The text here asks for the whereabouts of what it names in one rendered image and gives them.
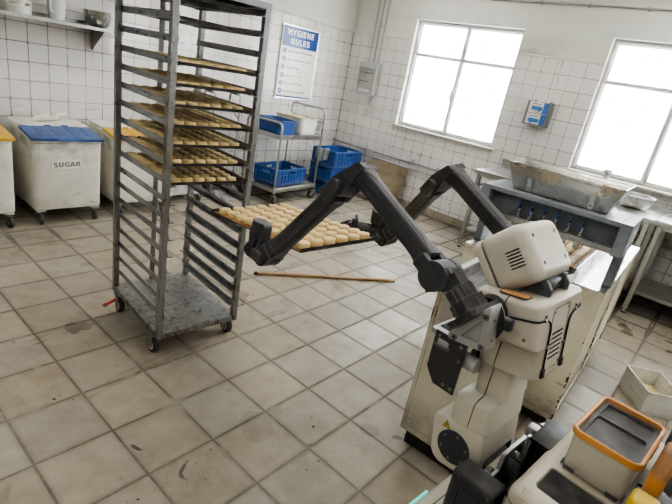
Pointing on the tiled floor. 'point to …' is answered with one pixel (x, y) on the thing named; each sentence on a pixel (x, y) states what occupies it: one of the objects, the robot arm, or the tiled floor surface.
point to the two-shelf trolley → (286, 156)
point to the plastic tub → (648, 391)
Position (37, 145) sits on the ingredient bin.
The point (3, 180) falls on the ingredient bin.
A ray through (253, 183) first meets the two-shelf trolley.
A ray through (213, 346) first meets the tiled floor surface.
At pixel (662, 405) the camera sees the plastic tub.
